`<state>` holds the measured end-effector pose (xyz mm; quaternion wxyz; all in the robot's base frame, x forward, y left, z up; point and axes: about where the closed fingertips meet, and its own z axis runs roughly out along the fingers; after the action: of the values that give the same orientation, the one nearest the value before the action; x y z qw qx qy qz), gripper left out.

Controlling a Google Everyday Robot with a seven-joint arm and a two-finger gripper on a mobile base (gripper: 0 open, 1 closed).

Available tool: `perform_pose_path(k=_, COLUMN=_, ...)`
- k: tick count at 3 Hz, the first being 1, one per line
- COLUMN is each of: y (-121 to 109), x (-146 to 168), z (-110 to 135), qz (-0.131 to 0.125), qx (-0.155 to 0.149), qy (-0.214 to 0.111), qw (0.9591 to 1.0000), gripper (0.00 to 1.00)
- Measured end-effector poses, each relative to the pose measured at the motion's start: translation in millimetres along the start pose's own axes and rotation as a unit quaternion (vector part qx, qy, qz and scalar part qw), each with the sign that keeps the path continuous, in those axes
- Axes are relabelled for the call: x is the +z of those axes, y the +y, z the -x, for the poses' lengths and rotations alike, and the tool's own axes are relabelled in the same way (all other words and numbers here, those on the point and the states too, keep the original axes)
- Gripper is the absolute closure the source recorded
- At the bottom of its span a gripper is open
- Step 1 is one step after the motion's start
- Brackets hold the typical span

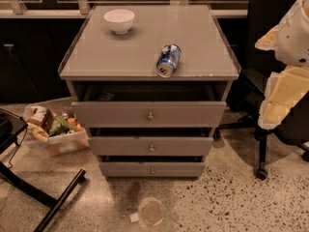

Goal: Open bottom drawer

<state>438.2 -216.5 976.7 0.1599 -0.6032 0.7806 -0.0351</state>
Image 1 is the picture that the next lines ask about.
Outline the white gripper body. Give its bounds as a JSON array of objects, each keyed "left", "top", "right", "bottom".
[{"left": 267, "top": 66, "right": 309, "bottom": 109}]

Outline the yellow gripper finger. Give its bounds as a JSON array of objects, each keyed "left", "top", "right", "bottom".
[
  {"left": 255, "top": 26, "right": 278, "bottom": 51},
  {"left": 258, "top": 101, "right": 290, "bottom": 130}
]

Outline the grey bottom drawer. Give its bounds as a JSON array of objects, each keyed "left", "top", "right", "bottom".
[{"left": 99, "top": 156, "right": 205, "bottom": 178}]

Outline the grey drawer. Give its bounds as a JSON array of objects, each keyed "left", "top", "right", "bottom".
[
  {"left": 90, "top": 128, "right": 213, "bottom": 156},
  {"left": 99, "top": 156, "right": 205, "bottom": 178},
  {"left": 72, "top": 82, "right": 225, "bottom": 128}
]

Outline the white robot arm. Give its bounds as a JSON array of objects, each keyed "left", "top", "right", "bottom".
[{"left": 255, "top": 0, "right": 309, "bottom": 130}]

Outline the grey drawer cabinet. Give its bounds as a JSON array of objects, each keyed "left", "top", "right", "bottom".
[{"left": 57, "top": 4, "right": 241, "bottom": 179}]

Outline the dark item in top drawer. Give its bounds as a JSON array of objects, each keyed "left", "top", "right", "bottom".
[{"left": 98, "top": 92, "right": 115, "bottom": 102}]

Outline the grey middle drawer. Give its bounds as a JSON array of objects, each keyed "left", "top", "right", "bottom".
[{"left": 90, "top": 128, "right": 213, "bottom": 156}]

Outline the grey top drawer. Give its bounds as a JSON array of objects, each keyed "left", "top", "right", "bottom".
[{"left": 72, "top": 82, "right": 225, "bottom": 128}]

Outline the black office chair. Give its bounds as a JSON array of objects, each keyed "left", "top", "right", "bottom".
[{"left": 226, "top": 0, "right": 309, "bottom": 180}]

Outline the blue soda can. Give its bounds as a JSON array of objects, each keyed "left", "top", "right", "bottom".
[{"left": 156, "top": 44, "right": 182, "bottom": 77}]

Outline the white ceramic bowl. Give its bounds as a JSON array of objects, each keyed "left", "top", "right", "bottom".
[{"left": 103, "top": 9, "right": 135, "bottom": 34}]

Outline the round floor cover plate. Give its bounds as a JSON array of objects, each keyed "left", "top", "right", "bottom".
[{"left": 139, "top": 198, "right": 165, "bottom": 227}]

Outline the small white paper scrap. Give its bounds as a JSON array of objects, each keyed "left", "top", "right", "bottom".
[{"left": 129, "top": 213, "right": 139, "bottom": 222}]

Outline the green snack bag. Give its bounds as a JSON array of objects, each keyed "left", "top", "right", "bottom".
[{"left": 49, "top": 116, "right": 70, "bottom": 136}]

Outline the clear plastic snack bin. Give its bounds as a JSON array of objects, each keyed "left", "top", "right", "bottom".
[{"left": 23, "top": 97, "right": 89, "bottom": 157}]

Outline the chip bag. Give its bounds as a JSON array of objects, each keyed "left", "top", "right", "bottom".
[{"left": 27, "top": 105, "right": 51, "bottom": 142}]

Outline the black metal stand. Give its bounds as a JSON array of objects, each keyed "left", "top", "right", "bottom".
[{"left": 0, "top": 108, "right": 86, "bottom": 232}]

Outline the black cable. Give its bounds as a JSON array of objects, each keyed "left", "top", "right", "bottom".
[{"left": 7, "top": 126, "right": 29, "bottom": 170}]

